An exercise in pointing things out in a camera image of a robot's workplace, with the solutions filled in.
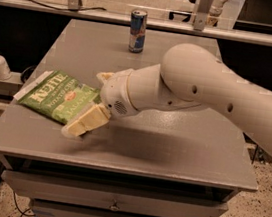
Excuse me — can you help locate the grey drawer cabinet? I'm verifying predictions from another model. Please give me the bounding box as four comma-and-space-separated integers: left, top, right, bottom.
0, 8, 272, 217

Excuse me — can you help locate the upper grey drawer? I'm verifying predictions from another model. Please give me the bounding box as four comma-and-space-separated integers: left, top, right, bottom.
2, 170, 228, 217

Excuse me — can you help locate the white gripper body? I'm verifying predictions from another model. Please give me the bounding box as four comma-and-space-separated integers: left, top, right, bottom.
100, 69, 138, 117

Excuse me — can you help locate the right metal bracket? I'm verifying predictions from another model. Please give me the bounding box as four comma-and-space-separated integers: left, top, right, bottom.
193, 0, 213, 31

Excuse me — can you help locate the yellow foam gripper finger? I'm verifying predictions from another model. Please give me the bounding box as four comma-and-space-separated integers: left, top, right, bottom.
61, 102, 111, 138
96, 72, 114, 86

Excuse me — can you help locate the black cable on shelf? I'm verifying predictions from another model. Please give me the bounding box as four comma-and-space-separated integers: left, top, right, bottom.
0, 0, 109, 18

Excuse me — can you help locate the blue energy drink can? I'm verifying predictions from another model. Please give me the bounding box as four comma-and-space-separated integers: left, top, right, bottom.
128, 9, 147, 53

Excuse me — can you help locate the green jalapeno chip bag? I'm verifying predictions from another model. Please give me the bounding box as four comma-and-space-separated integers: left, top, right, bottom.
14, 70, 100, 125

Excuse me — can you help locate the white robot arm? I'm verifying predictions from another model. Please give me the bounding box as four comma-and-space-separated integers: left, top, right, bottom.
61, 43, 272, 157

